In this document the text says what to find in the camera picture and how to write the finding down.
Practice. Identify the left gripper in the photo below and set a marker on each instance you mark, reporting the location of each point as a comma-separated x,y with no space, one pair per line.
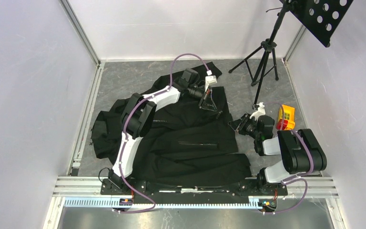
208,104

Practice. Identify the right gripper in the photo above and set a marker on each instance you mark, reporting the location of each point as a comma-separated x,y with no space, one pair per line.
237,125

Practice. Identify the black zip jacket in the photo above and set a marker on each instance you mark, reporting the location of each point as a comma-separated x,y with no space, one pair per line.
185,146

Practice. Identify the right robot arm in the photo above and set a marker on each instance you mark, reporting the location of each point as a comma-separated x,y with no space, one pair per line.
300,151

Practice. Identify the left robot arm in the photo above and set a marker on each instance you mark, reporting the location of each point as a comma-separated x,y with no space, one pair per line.
137,118

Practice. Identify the yellow red toy block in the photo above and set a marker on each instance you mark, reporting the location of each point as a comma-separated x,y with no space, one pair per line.
286,118

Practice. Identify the black tripod stand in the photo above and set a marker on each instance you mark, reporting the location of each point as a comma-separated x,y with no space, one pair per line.
269,46

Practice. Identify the black perforated stand plate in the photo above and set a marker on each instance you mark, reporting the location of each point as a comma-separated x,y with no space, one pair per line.
320,17

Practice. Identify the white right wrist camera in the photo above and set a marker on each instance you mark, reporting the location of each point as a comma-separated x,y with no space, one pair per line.
259,111

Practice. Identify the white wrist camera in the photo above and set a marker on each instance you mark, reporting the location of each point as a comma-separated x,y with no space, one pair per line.
209,80
259,111

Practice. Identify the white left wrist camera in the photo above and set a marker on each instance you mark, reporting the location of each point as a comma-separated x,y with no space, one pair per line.
209,80

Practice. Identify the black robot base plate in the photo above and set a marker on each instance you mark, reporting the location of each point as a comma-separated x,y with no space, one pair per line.
237,192

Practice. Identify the white slotted cable duct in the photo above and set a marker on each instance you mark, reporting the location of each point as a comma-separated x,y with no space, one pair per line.
126,203

